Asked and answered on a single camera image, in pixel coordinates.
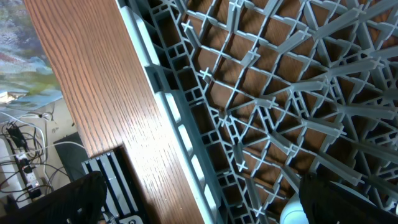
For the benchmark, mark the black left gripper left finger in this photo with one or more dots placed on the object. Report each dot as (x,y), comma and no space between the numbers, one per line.
(78,202)

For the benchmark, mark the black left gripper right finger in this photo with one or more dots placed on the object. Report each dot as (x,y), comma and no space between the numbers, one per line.
(325,202)

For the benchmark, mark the light blue bowl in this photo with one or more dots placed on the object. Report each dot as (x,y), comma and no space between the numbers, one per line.
(293,212)

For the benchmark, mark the white power strip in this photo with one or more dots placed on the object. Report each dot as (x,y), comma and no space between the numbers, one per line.
(30,176)

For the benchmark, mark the dark box on floor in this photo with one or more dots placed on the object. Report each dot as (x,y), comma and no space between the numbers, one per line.
(72,155)

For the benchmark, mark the grey plastic dish rack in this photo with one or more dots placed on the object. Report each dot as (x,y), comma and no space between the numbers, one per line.
(258,93)

